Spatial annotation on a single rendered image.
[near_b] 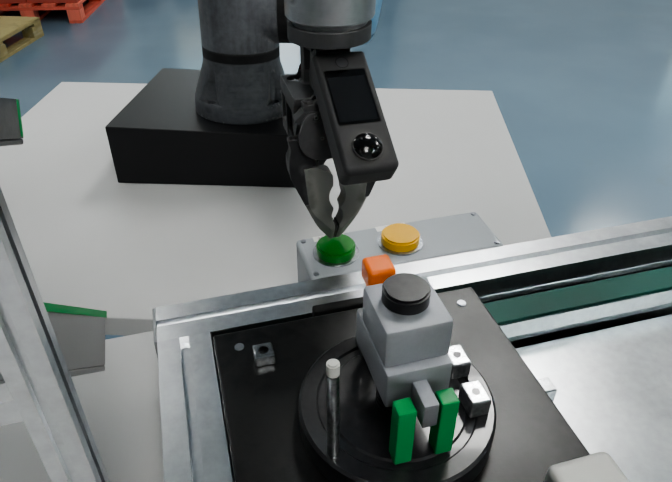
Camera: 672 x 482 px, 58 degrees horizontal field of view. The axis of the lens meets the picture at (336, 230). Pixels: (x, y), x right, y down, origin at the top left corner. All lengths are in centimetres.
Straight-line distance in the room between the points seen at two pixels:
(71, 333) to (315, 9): 29
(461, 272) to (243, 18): 48
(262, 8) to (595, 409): 64
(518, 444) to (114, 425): 37
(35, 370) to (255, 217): 59
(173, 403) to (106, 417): 15
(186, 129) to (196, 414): 52
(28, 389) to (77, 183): 72
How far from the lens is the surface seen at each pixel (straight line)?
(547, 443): 47
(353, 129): 48
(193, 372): 52
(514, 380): 51
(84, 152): 111
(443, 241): 65
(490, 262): 63
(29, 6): 524
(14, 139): 36
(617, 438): 57
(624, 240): 72
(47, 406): 33
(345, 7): 50
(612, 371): 62
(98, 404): 65
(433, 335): 37
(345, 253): 60
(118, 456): 61
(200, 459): 47
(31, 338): 29
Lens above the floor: 134
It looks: 35 degrees down
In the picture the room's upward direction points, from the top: straight up
